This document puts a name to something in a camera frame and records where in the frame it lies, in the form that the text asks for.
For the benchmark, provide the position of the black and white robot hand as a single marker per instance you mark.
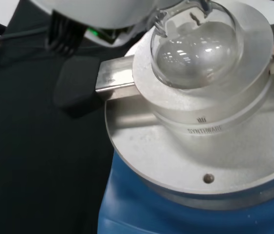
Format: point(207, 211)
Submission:
point(95, 14)

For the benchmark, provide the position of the heater with blue base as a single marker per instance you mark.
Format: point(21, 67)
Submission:
point(175, 170)

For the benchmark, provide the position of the black bench cloth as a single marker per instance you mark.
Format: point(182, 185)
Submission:
point(29, 146)

